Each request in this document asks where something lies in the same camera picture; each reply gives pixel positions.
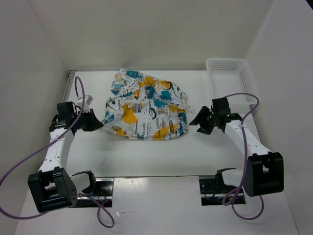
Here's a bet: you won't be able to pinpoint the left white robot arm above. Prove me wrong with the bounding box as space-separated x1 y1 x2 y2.
27 100 103 213

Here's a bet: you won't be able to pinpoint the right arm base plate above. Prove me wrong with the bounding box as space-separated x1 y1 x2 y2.
199 175 235 206

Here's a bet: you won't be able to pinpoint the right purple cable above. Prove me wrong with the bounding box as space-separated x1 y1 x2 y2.
222 93 266 220

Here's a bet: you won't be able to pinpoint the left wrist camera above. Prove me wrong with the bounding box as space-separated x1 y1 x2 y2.
76 95 93 113

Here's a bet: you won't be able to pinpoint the colourful printed shorts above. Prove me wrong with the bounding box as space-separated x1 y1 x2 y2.
102 69 190 141

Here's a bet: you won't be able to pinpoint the white perforated plastic basket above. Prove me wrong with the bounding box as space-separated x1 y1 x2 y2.
206 58 259 105

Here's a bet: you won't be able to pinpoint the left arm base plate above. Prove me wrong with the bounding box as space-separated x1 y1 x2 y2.
72 177 114 208

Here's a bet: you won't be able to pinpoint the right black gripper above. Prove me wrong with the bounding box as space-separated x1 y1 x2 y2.
189 105 218 135

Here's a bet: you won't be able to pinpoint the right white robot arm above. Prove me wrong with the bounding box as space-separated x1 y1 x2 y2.
190 97 284 197

